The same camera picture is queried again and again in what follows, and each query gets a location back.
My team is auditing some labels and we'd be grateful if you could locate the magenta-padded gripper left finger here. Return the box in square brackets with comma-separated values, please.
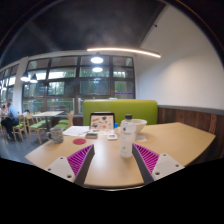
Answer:
[44, 143, 96, 187]

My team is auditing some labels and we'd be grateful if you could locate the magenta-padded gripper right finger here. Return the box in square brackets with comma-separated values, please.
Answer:
[131, 142, 186, 187]

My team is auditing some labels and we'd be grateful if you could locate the clear plastic water bottle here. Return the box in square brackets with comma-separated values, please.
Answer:
[119, 114, 137, 159]

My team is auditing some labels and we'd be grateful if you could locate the grey patterned mug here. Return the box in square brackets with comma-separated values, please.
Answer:
[46, 126, 65, 145]

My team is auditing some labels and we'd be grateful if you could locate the flat round red coaster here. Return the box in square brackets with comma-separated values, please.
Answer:
[72, 138, 88, 146]

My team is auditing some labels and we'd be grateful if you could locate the white napkin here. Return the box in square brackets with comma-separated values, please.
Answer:
[134, 133, 148, 142]

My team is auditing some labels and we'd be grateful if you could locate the white paper sheet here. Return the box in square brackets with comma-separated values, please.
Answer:
[62, 125, 91, 138]

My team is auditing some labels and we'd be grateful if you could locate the dark wallet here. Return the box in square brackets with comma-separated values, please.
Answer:
[84, 131, 99, 140]

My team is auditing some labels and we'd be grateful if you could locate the group of green-seated wooden chairs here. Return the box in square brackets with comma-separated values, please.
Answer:
[12, 111, 75, 145]

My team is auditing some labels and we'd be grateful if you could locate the white bowl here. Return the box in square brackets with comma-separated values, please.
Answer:
[131, 118, 148, 135]

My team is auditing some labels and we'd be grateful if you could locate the light wooden dining table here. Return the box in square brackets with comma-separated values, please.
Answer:
[31, 110, 65, 132]

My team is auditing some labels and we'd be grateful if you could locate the small white flat device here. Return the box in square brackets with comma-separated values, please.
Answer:
[106, 133, 119, 141]

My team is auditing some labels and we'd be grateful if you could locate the sticker-covered tablet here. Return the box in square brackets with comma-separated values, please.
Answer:
[89, 112, 117, 133]

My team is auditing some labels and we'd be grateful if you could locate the green upholstered bench back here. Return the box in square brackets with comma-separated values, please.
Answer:
[82, 98, 159, 127]

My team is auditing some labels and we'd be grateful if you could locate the person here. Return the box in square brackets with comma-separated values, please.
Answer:
[0, 101, 20, 140]

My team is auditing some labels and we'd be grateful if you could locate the group of black pendant lamps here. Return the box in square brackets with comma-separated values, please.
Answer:
[19, 70, 39, 85]

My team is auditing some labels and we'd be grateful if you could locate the round white ceiling lamp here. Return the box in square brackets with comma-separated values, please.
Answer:
[90, 53, 105, 65]

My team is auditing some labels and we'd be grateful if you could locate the curved linear ceiling light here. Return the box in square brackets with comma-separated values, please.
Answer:
[86, 46, 162, 60]

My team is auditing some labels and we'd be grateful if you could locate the dark-framed window wall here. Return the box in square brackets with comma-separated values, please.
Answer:
[0, 54, 136, 116]

